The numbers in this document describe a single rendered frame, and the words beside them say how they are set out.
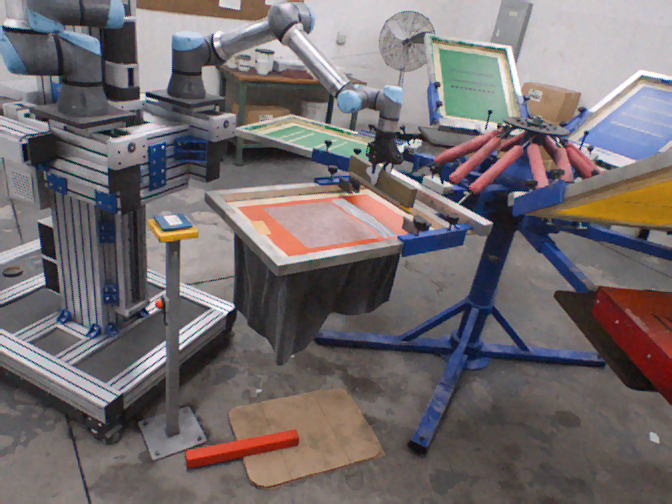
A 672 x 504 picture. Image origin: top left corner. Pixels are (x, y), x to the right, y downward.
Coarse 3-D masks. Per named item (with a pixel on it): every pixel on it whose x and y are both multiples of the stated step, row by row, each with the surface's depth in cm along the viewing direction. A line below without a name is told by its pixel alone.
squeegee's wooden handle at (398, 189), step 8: (352, 160) 206; (360, 160) 202; (352, 168) 207; (360, 168) 203; (360, 176) 203; (368, 176) 199; (384, 176) 191; (392, 176) 189; (376, 184) 196; (384, 184) 192; (392, 184) 188; (400, 184) 184; (408, 184) 184; (392, 192) 189; (400, 192) 185; (408, 192) 182; (416, 192) 182; (400, 200) 186; (408, 200) 182
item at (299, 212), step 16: (240, 208) 189; (256, 208) 191; (272, 208) 193; (288, 208) 196; (304, 208) 198; (320, 208) 200; (336, 208) 203; (368, 208) 208; (384, 208) 211; (272, 224) 181; (288, 224) 183
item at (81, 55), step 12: (60, 36) 150; (72, 36) 150; (84, 36) 154; (60, 48) 149; (72, 48) 151; (84, 48) 152; (96, 48) 155; (60, 60) 150; (72, 60) 152; (84, 60) 153; (96, 60) 156; (60, 72) 152; (72, 72) 154; (84, 72) 155; (96, 72) 158
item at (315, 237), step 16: (304, 224) 185; (320, 224) 187; (336, 224) 189; (352, 224) 191; (384, 224) 196; (400, 224) 198; (272, 240) 170; (288, 240) 172; (304, 240) 173; (320, 240) 175; (336, 240) 177; (352, 240) 179; (368, 240) 181; (384, 240) 183; (288, 256) 162
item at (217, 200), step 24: (216, 192) 190; (240, 192) 194; (264, 192) 200; (288, 192) 206; (312, 192) 213; (240, 216) 175; (432, 216) 201; (264, 240) 161; (288, 264) 150; (312, 264) 156; (336, 264) 161
